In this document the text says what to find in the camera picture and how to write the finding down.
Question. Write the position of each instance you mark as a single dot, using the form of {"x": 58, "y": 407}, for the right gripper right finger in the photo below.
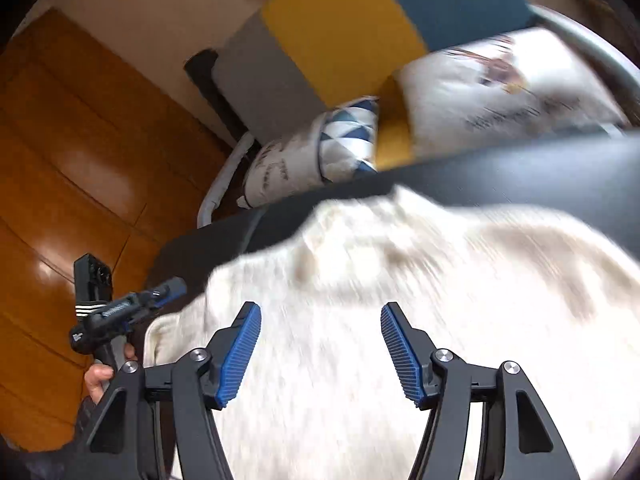
{"x": 518, "y": 438}

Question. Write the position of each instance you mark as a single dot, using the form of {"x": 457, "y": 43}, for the white deer print pillow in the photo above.
{"x": 517, "y": 86}

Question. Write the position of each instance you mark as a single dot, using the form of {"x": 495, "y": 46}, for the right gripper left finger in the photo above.
{"x": 124, "y": 439}

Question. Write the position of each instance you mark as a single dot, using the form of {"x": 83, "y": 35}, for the person's left hand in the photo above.
{"x": 94, "y": 379}

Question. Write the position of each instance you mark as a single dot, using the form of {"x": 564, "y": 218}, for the white metal chair frame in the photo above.
{"x": 221, "y": 183}

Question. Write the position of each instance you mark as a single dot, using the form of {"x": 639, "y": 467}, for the grey yellow blue cushion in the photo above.
{"x": 294, "y": 59}

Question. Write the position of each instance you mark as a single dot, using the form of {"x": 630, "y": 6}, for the white blue triangle pillow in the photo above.
{"x": 336, "y": 147}

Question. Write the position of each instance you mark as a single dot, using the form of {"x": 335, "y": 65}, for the cream knitted sweater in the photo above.
{"x": 380, "y": 320}

